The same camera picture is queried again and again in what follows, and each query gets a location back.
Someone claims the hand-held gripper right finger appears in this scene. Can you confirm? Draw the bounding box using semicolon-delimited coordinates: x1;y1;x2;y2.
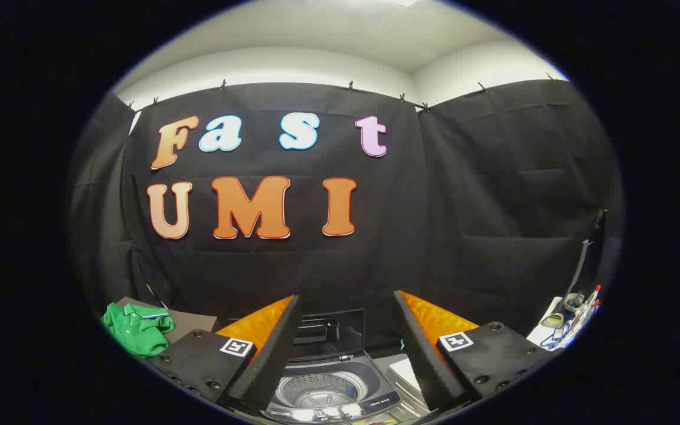
393;289;555;413

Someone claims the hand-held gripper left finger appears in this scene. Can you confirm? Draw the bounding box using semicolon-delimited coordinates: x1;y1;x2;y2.
150;294;302;414

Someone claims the grey washing machine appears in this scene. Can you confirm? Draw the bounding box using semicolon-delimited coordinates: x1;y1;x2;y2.
260;351;403;424

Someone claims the dark washing machine lid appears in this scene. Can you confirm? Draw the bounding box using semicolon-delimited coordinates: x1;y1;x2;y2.
293;309;366;359

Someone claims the green polo shirt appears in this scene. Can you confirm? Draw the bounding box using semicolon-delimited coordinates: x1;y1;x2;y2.
102;303;176;358

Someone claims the white booklet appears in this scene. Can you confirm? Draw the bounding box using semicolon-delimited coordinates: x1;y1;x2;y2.
388;357;429;408

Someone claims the black stand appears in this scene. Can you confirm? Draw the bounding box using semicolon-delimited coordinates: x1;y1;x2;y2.
567;210;609;296

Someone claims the blue lanyard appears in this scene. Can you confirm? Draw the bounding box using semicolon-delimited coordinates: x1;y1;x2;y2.
541;326;577;350

